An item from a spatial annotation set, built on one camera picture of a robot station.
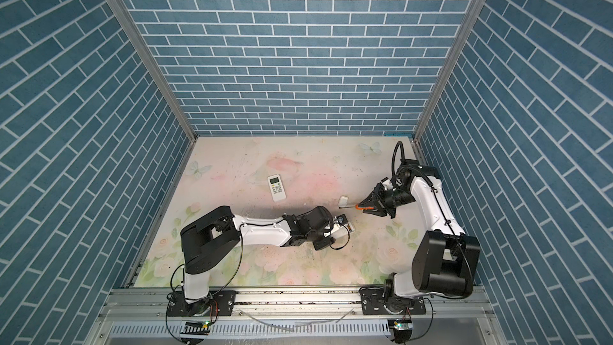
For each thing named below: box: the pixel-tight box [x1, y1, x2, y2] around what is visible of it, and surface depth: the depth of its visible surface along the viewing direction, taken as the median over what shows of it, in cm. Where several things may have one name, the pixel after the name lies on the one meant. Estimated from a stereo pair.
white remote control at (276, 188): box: [267, 174, 287, 203], surface depth 101 cm
